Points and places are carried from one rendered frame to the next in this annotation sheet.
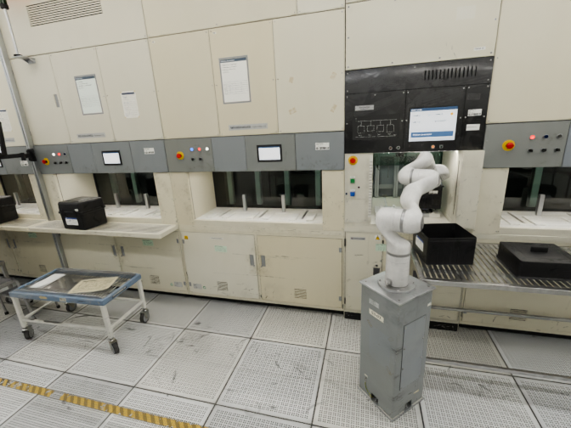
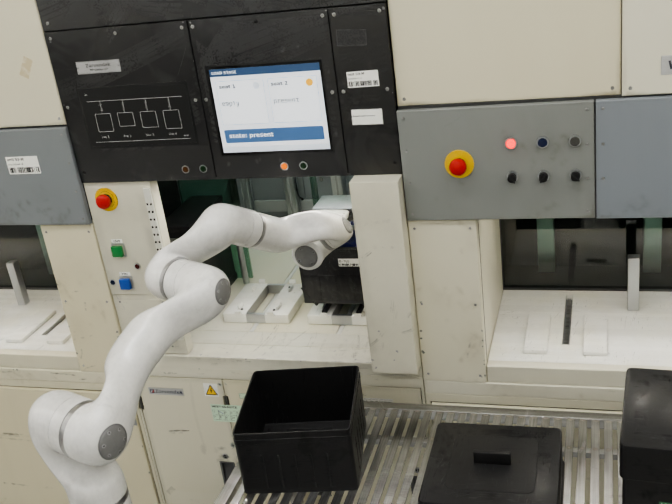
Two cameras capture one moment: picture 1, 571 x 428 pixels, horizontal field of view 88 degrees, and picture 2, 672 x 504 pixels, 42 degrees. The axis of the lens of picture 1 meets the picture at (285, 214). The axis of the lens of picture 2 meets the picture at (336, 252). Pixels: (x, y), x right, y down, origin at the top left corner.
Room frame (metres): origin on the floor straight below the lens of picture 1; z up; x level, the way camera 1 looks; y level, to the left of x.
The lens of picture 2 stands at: (-0.05, -1.22, 2.09)
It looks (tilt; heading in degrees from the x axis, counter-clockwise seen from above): 24 degrees down; 3
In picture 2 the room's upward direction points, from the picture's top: 8 degrees counter-clockwise
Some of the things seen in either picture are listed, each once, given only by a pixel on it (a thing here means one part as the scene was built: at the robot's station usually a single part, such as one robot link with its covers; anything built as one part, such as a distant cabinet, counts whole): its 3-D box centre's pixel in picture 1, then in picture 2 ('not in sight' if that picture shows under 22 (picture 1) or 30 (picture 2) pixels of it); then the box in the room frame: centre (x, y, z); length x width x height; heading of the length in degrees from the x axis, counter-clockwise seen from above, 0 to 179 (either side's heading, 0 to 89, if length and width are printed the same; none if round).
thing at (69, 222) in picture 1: (82, 212); not in sight; (2.71, 1.91, 0.93); 0.30 x 0.28 x 0.26; 71
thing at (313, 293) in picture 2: (424, 191); (343, 251); (2.31, -1.12, 1.06); 0.24 x 0.20 x 0.32; 74
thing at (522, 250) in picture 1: (537, 257); (493, 475); (1.52, -1.42, 0.83); 0.29 x 0.29 x 0.13; 75
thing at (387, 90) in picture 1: (399, 197); (305, 259); (2.47, -0.99, 0.98); 0.95 x 0.88 x 1.95; 164
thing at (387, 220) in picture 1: (392, 230); (76, 447); (1.45, -0.56, 1.07); 0.19 x 0.12 x 0.24; 53
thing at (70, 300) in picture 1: (86, 304); not in sight; (2.24, 1.75, 0.24); 0.97 x 0.52 x 0.48; 77
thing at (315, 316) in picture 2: (422, 211); (350, 302); (2.31, -1.12, 0.89); 0.22 x 0.21 x 0.04; 164
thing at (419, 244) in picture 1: (441, 243); (303, 427); (1.75, -0.99, 0.85); 0.28 x 0.28 x 0.17; 84
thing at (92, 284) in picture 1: (93, 284); not in sight; (2.16, 1.58, 0.47); 0.31 x 0.23 x 0.02; 96
